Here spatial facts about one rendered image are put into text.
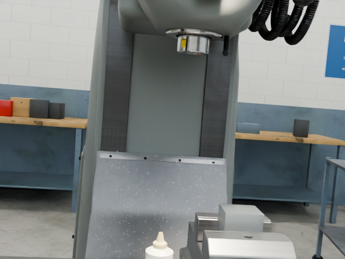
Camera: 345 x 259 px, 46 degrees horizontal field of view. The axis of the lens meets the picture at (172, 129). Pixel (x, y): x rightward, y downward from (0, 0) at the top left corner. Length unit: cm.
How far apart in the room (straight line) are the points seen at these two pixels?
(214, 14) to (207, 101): 47
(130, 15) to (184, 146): 40
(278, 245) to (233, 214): 8
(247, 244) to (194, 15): 32
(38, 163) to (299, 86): 324
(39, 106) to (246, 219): 386
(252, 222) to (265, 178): 454
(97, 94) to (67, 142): 390
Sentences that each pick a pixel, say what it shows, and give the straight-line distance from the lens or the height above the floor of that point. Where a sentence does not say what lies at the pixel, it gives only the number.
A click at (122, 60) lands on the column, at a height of 129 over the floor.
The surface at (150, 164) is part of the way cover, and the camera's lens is 98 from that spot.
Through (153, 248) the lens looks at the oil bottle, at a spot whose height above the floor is 100.
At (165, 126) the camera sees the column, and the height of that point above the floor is 114.
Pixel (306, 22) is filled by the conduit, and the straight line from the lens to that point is 90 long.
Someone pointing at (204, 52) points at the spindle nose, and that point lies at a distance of 61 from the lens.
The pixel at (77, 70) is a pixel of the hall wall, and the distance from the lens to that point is 486.
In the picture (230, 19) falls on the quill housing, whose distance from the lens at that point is 56.
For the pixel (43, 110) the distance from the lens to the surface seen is 438.
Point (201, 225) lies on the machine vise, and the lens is 68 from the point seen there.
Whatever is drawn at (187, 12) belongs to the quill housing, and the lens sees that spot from 54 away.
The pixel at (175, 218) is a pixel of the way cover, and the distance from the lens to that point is 96.
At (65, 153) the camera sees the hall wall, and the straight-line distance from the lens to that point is 491.
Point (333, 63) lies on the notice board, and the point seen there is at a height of 175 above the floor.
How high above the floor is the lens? 121
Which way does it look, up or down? 5 degrees down
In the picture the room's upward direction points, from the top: 4 degrees clockwise
